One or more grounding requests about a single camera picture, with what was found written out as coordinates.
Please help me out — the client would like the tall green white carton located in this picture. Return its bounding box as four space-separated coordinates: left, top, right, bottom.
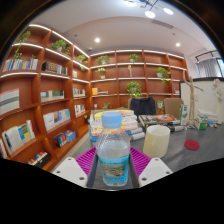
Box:
179 104 189 126

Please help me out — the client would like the chair with dark jacket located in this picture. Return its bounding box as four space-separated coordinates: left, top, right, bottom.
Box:
129 96 157 121

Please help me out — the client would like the window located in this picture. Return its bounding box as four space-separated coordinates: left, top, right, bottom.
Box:
216 58 224 78

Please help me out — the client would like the white vase with flowers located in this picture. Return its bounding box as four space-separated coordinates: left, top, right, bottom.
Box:
212 78 224 125

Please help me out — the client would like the branched ceiling lamp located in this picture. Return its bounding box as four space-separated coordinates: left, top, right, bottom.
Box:
124 0 174 19

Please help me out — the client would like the ceiling air vent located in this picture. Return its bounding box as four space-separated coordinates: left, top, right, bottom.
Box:
151 19 174 30

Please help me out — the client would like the wooden artist mannequin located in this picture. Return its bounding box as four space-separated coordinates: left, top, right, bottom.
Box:
181 71 204 127

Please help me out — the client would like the tan chair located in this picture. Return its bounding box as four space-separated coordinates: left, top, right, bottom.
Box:
163 97 185 119

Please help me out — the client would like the black track light rail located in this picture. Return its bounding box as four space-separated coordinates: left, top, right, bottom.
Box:
194 49 218 63

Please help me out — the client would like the stack of colourful books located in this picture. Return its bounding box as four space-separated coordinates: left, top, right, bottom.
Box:
88 109 146 143

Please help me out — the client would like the flat round red coaster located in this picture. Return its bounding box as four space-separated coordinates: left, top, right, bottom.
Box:
184 138 201 151

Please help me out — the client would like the grey curtain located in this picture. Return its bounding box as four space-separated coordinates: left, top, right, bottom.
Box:
194 58 219 78

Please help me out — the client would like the wooden bookshelf unit with plants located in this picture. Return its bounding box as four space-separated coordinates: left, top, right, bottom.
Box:
0 23 189 173

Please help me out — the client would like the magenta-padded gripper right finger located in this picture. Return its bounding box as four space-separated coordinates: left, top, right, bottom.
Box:
128 146 173 188

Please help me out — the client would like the clear blue-capped water bottle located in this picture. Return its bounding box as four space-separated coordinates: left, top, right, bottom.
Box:
95 111 132 188

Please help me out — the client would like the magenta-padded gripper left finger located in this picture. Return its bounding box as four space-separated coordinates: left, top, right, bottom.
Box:
52 147 100 189

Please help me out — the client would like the small green white box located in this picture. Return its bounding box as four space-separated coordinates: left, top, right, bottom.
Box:
194 117 208 131

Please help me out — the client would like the cream ceramic mug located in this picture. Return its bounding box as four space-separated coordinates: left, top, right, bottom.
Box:
142 124 171 159

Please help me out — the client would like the stack of white packs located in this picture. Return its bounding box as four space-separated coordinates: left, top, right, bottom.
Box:
196 108 219 125

